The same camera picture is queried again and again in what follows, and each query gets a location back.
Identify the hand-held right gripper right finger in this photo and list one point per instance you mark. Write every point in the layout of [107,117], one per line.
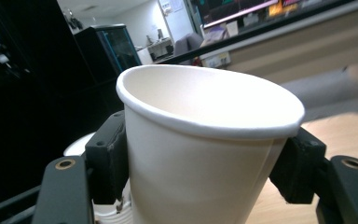
[298,168]

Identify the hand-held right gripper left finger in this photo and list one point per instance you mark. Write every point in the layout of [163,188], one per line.
[105,161]

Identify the stack of white paper cups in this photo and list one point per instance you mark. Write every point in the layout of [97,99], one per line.
[112,213]

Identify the white paper cup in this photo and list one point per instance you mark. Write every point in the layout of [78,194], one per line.
[205,130]

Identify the black cabinet with glass side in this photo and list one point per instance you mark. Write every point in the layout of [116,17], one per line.
[112,49]

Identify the light wooden shelf unit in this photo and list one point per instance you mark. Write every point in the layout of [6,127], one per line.
[307,46]

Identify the grey office chair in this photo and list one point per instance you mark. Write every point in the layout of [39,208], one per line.
[188,45]

